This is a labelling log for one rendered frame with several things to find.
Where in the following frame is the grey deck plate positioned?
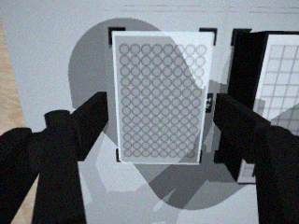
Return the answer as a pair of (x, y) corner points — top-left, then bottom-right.
(0, 0), (299, 224)

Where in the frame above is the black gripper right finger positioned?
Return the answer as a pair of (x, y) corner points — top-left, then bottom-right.
(213, 93), (299, 224)

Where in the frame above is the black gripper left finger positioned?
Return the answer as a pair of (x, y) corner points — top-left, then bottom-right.
(0, 91), (108, 224)

